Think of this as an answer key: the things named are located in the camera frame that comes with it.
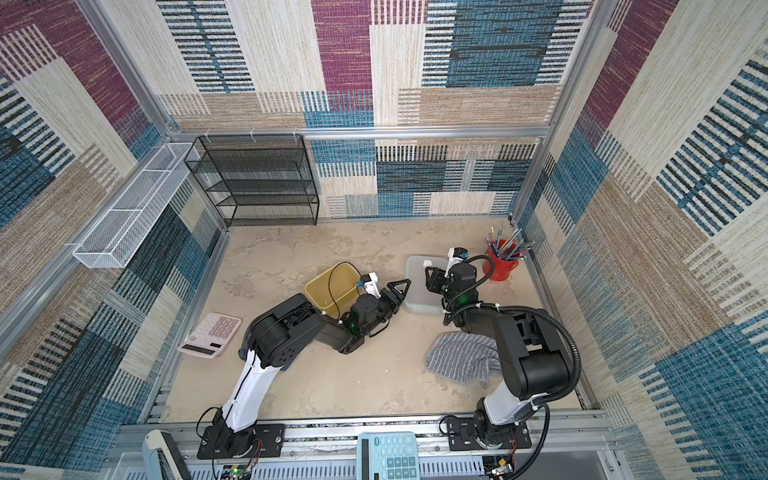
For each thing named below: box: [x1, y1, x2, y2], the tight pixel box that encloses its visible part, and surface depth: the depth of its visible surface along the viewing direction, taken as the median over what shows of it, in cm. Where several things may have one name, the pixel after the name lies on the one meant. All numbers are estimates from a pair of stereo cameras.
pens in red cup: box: [484, 222, 536, 260], surface depth 99 cm
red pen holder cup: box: [482, 249, 519, 281], surface depth 98 cm
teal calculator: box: [356, 431, 420, 480], surface depth 71 cm
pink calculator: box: [177, 312, 242, 359], surface depth 91 cm
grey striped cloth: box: [424, 332, 502, 381], surface depth 87 cm
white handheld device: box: [142, 429, 191, 480], surface depth 70 cm
